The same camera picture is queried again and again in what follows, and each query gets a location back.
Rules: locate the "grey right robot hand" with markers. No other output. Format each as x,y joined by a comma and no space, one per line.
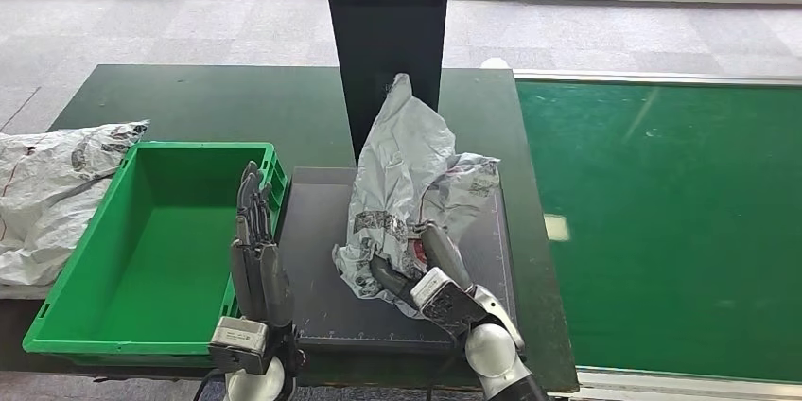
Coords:
445,248

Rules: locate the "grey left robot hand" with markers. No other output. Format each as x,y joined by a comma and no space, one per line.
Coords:
260,273

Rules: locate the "white parcel bag red print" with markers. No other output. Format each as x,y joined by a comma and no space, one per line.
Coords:
401,179

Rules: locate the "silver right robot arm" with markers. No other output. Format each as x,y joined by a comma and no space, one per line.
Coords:
495,354

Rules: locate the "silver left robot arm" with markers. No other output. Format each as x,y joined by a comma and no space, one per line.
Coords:
257,385

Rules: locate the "green conveyor belt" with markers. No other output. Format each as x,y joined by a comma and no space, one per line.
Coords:
658,197

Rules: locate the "black inbound scanner machine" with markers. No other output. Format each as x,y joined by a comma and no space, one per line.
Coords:
388,35

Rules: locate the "white crumpled parcel bag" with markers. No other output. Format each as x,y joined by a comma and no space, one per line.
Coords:
44,197

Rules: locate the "green plastic crate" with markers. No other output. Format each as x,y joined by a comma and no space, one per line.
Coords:
156,260

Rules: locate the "dark green table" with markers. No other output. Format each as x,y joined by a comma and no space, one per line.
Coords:
219,104

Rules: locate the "white round roller end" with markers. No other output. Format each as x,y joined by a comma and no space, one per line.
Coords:
495,63

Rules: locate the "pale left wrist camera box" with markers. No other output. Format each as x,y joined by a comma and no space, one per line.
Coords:
238,338

